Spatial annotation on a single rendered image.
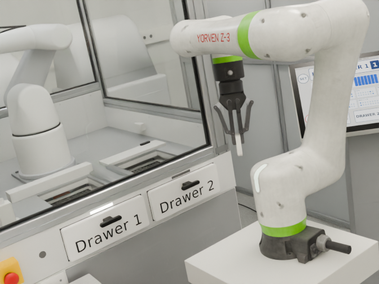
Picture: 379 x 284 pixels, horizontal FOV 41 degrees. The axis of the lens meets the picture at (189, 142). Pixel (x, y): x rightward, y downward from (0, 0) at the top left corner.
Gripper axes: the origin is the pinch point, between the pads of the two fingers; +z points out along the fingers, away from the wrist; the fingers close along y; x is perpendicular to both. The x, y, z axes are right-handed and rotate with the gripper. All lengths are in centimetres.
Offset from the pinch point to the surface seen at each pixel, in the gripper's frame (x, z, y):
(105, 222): -8.7, 16.8, -44.2
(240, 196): 207, 78, 11
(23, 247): -19, 18, -67
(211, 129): 22.4, -2.5, -7.5
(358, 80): 30, -12, 49
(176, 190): 11.2, 14.9, -22.5
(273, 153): 177, 43, 35
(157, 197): 6.6, 15.3, -29.0
